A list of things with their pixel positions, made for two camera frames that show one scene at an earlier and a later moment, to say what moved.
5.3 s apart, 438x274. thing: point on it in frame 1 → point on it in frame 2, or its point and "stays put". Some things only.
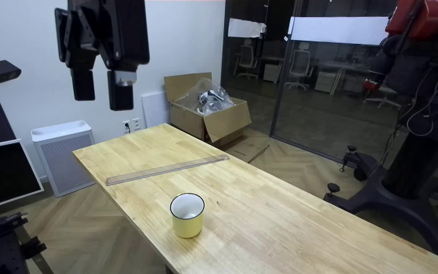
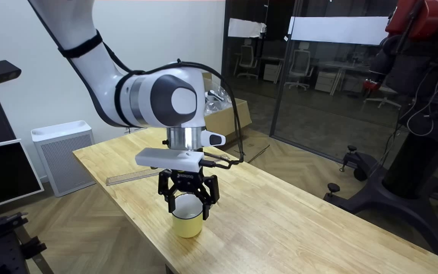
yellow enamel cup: [188, 214] stays put
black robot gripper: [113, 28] → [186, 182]
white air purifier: [55, 147] stays put
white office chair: [300, 69] stays put
